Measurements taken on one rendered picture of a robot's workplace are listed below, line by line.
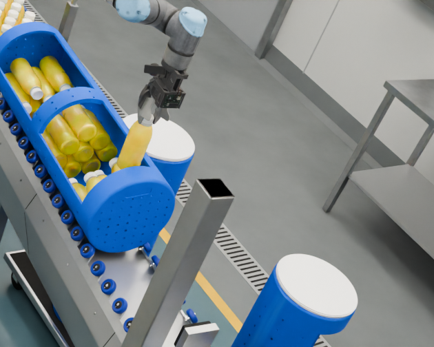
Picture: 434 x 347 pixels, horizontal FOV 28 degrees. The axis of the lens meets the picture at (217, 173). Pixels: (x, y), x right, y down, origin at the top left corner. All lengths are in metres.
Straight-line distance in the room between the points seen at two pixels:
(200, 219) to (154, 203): 0.89
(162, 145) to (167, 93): 0.72
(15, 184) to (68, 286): 0.46
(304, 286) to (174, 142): 0.74
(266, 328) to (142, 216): 0.54
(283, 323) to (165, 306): 0.93
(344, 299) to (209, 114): 3.05
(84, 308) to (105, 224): 0.25
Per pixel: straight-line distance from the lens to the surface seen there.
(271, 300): 2.70
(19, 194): 2.88
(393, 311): 4.74
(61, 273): 2.64
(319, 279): 2.76
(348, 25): 6.16
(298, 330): 2.67
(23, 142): 2.92
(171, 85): 2.32
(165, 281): 1.76
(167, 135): 3.09
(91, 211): 2.45
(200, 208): 1.65
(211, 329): 2.31
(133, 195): 2.47
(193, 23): 2.25
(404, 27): 5.88
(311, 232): 4.95
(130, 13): 2.17
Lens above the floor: 2.56
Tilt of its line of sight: 31 degrees down
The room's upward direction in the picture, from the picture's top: 25 degrees clockwise
